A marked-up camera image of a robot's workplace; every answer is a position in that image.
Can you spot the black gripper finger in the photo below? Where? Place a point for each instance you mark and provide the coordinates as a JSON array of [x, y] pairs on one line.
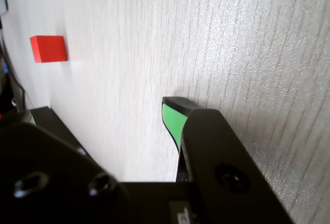
[[219, 144], [46, 157]]

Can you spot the red cube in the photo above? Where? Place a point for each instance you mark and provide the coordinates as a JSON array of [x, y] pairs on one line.
[[50, 49]]

